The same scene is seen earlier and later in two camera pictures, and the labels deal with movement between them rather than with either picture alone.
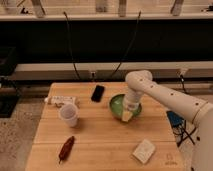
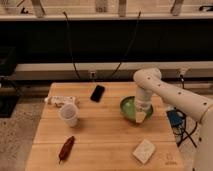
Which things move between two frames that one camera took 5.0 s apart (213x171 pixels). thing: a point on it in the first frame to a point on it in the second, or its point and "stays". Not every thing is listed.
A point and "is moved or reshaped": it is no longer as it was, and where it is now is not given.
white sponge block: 144,150 stays
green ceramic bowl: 116,107 is moved or reshaped
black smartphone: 98,93 stays
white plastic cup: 69,113 stays
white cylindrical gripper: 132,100 to 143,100
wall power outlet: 93,75 stays
